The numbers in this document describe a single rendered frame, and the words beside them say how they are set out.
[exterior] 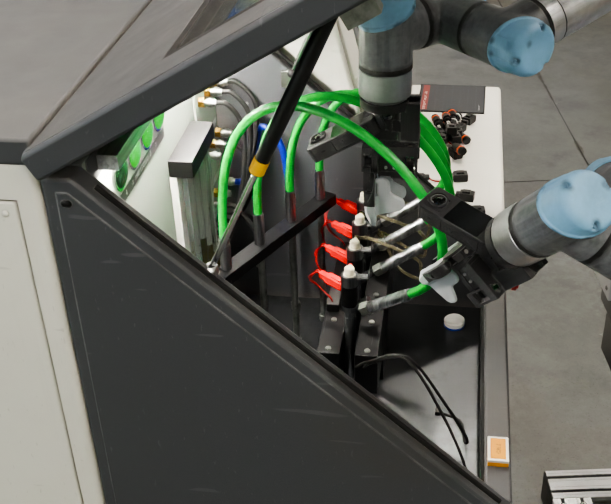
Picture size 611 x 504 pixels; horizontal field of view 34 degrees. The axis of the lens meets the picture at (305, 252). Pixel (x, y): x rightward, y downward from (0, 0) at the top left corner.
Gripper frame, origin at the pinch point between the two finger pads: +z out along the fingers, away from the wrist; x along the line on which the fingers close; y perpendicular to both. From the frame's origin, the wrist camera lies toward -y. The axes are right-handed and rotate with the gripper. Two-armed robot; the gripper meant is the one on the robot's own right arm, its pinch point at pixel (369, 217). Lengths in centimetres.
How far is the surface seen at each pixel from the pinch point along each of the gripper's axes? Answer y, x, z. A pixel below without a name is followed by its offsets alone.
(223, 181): -22.2, -1.0, -5.5
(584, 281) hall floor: 60, 166, 120
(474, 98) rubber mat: 17, 96, 22
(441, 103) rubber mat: 9, 93, 22
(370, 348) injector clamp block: 0.6, -2.8, 23.1
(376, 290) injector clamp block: 0.1, 13.6, 23.0
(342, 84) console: -8.2, 35.2, -6.5
